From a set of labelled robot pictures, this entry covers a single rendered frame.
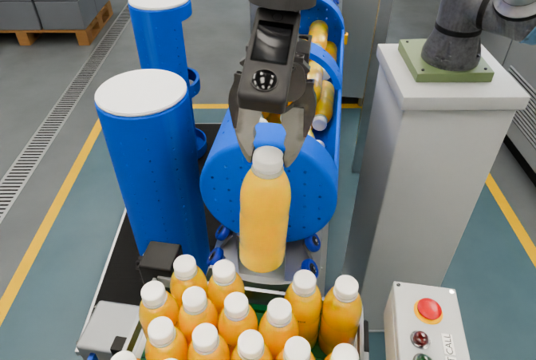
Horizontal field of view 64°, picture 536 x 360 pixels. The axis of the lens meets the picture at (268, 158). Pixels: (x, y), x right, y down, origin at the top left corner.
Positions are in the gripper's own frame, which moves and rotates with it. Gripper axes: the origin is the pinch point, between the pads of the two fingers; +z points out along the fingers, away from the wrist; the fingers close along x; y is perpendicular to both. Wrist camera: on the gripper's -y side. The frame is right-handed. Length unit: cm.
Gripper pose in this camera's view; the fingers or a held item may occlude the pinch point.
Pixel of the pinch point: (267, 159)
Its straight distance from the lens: 53.7
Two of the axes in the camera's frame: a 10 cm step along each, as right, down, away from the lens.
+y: 1.4, -5.6, 8.2
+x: -9.9, -1.3, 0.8
